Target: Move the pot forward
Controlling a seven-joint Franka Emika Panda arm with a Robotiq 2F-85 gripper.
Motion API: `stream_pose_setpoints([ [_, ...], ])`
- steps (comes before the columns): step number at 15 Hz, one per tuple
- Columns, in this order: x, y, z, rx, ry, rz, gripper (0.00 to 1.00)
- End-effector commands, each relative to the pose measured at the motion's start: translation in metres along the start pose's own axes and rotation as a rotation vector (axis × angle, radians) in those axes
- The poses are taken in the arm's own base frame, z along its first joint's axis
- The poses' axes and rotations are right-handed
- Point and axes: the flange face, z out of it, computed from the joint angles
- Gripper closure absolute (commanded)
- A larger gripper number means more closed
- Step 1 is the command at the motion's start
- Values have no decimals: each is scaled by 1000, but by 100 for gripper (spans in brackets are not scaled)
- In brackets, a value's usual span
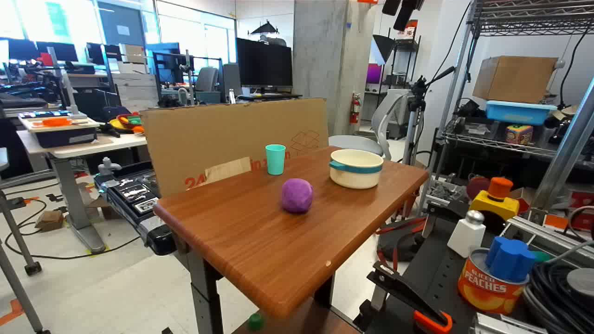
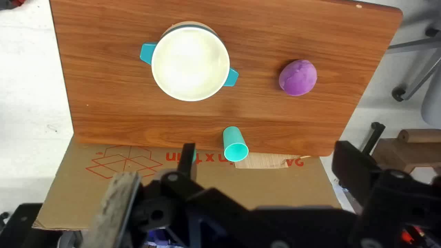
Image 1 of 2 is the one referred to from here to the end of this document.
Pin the white desk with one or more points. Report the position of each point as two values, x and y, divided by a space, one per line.
75 161

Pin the blue plastic bin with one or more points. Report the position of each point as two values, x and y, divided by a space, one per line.
521 113

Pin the black perforated base board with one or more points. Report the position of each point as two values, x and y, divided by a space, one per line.
433 280

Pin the white pot teal rim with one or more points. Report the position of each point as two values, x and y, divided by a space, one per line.
355 174

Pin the purple ball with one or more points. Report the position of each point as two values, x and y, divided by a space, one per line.
298 196

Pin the teal plastic cup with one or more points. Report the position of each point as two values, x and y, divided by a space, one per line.
276 161

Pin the red fire extinguisher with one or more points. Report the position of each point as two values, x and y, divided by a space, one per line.
355 111

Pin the small brown floor box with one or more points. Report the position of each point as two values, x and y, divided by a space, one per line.
49 220

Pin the black frame 3d printer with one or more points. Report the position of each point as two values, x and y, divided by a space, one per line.
187 77

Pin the cardboard box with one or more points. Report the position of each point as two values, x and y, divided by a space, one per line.
513 79

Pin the white small bottle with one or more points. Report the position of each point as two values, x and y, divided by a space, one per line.
467 235

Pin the colourful cube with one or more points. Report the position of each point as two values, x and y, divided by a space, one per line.
519 135

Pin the silver aluminium post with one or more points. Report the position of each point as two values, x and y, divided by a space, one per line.
569 150

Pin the light gray office chair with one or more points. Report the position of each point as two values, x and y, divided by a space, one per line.
387 118

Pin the orange plate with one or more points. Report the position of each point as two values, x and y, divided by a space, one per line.
57 122

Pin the green small ball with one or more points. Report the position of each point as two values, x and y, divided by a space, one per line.
255 320

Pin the black computer monitor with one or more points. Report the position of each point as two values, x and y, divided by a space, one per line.
265 64

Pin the yellow box orange button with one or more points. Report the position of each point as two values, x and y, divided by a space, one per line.
495 202

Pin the blue plastic block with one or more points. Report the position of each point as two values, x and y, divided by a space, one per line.
510 261

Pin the black camera tripod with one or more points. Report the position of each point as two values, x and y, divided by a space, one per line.
420 105

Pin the silver aluminium extrusion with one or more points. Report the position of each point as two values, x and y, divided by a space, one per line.
545 235

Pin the black white tray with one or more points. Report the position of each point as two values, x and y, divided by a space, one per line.
58 133

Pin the brown cardboard panel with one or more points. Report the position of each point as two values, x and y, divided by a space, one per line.
205 140

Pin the gray cylinder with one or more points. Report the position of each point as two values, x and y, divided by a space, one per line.
582 281

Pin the orange black clamp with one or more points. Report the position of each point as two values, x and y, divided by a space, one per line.
433 324

